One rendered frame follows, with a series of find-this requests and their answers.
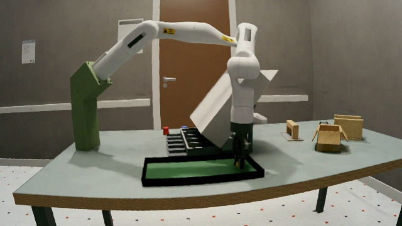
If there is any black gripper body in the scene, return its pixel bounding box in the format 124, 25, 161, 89
230, 122, 253, 149

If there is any red plug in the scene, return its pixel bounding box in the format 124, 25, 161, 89
163, 127, 170, 135

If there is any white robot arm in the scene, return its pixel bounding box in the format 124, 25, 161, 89
91, 20, 267, 124

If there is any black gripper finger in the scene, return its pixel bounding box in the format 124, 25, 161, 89
232, 134, 238, 165
236, 138, 251, 170

